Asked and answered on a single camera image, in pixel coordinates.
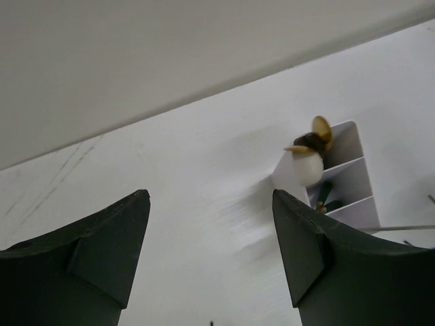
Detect gold green-handled spoon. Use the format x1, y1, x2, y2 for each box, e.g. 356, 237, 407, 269
283, 145, 313, 153
312, 115, 333, 151

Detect gold green-handled fork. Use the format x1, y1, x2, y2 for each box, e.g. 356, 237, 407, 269
317, 181, 333, 205
315, 200, 343, 214

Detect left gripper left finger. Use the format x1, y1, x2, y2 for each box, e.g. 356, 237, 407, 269
1, 189, 150, 325

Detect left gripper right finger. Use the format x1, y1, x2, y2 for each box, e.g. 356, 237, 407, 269
273, 189, 434, 325

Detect white ceramic spoon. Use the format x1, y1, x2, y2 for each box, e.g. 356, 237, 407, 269
293, 153, 324, 187

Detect silver chopstick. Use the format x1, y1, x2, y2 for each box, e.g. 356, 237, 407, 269
359, 225, 435, 233

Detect brown wooden spoon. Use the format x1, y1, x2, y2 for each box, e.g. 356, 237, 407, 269
293, 132, 326, 153

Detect white three-compartment container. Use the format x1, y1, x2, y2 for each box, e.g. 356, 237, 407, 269
271, 120, 381, 229

